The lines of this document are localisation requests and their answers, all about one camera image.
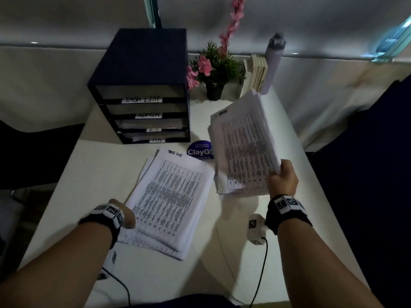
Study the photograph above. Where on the person's left hand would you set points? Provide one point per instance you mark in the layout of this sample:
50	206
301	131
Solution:
126	216

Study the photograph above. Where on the person's right hand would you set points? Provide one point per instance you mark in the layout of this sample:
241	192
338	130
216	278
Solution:
284	182

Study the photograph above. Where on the navy blue drawer organizer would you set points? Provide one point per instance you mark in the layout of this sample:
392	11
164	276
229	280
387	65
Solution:
144	57

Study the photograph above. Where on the person's right forearm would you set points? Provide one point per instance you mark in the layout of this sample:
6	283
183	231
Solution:
321	272

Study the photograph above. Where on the person's left forearm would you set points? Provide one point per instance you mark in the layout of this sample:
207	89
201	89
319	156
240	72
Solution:
54	269

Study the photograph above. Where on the person's dark blue clothing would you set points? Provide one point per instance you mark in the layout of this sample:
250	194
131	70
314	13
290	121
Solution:
186	302

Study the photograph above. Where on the black left wristband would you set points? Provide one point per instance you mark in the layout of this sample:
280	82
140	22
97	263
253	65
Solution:
102	221

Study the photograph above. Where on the black wristband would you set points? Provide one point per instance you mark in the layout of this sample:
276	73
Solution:
285	211
102	221

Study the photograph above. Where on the black right wristband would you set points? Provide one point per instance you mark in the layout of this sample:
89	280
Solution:
285	211

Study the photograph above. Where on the round blue sticker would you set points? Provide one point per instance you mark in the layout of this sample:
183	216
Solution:
199	152

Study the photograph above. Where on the black chair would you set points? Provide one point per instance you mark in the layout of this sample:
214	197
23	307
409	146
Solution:
38	153

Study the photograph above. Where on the black plant pot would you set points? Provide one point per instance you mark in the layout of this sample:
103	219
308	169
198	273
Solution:
214	92

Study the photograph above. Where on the grey water bottle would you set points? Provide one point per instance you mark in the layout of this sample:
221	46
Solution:
273	67

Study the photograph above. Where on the green artificial plant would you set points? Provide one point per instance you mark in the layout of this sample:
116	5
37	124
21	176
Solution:
224	67

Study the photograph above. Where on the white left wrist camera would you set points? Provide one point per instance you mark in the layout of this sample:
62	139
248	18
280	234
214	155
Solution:
110	259

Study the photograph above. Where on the teal partition post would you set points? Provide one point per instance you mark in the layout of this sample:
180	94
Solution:
153	11
393	40

